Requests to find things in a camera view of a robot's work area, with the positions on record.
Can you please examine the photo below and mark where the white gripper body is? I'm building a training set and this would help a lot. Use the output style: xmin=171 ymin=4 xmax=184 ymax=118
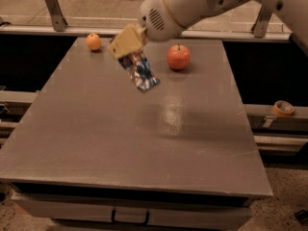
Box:
xmin=139 ymin=0 xmax=206 ymax=42

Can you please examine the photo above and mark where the left metal rail bracket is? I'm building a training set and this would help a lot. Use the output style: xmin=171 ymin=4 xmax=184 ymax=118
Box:
xmin=44 ymin=0 xmax=67 ymax=32

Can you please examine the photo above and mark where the red apple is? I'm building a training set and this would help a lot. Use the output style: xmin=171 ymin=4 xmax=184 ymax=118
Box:
xmin=167 ymin=44 xmax=191 ymax=70

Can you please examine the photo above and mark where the right metal rail bracket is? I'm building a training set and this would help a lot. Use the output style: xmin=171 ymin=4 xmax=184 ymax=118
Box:
xmin=251 ymin=6 xmax=272 ymax=39

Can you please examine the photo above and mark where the orange tape roll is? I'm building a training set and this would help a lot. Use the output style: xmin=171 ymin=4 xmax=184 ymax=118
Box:
xmin=273 ymin=100 xmax=295 ymax=116

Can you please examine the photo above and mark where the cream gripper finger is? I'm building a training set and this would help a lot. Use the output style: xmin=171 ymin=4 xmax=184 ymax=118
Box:
xmin=108 ymin=24 xmax=146 ymax=60

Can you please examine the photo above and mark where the grey metal rail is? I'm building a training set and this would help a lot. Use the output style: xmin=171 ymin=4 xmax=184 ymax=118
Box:
xmin=0 ymin=24 xmax=292 ymax=42

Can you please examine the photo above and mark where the metal rail bracket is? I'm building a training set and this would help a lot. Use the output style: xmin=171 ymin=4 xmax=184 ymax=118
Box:
xmin=251 ymin=6 xmax=272 ymax=39
xmin=44 ymin=0 xmax=67 ymax=32

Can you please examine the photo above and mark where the orange fruit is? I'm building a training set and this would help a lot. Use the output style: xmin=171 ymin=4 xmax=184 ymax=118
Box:
xmin=86 ymin=34 xmax=102 ymax=51

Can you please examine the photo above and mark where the blue silver redbull can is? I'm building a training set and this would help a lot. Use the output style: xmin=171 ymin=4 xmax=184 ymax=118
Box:
xmin=117 ymin=49 xmax=160 ymax=92

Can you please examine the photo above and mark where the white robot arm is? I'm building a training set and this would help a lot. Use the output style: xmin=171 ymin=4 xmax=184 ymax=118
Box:
xmin=109 ymin=0 xmax=308 ymax=59

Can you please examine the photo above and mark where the black drawer handle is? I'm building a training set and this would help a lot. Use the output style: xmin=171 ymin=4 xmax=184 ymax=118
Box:
xmin=111 ymin=208 xmax=150 ymax=225

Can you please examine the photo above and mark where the grey cabinet drawer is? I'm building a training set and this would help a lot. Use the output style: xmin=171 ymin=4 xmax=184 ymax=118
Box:
xmin=13 ymin=192 xmax=251 ymax=231

